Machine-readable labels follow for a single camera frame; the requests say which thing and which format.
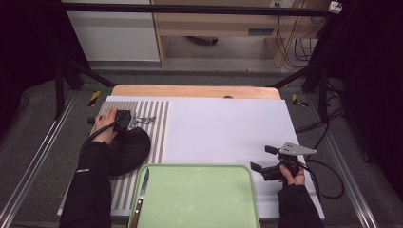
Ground black round plate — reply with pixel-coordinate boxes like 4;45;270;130
108;126;152;177

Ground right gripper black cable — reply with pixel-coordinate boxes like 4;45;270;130
297;158;346;200

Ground striped placemat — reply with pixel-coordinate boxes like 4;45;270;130
60;100;172;211

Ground white table board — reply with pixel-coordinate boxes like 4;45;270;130
57;95;326;221

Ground wooden table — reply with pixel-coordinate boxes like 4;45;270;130
111;84;282;100

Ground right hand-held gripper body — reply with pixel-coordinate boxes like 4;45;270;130
262;142;317;182

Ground person's right hand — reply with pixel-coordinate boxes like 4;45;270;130
277;155;306;187

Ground wooden-handled knife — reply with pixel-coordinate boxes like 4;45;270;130
130;167;151;228

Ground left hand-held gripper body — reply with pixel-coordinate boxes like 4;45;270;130
113;109;138;133

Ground wooden-handled fork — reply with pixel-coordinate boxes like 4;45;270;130
87;116;157;125

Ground black floor cables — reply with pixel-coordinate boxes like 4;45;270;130
296;80;346;153

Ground black curtain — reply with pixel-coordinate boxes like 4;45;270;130
0;0;85;134
317;0;403;194

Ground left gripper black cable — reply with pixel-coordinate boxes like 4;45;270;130
79;122;117;156

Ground white cabinet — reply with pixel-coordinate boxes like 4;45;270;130
61;0;161;63

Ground yellow black tape marker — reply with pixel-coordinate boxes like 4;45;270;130
291;93;309;108
88;90;102;107

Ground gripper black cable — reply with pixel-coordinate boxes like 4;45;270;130
79;122;117;156
297;158;346;200

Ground aluminium floor rail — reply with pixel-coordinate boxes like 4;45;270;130
0;91;79;228
308;94;378;228

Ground person's left hand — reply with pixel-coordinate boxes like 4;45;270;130
93;106;119;145

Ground white wall socket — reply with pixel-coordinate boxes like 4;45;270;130
328;0;343;14

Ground black horizontal frame bar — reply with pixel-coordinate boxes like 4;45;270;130
60;2;331;17

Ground black metal stand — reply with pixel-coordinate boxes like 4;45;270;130
53;58;117;121
269;61;331;124

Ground green tray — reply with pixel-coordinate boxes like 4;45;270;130
127;163;261;228

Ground wooden desk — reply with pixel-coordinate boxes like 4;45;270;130
150;0;331;69

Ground bundle of hanging cables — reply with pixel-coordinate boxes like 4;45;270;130
275;13;319;69

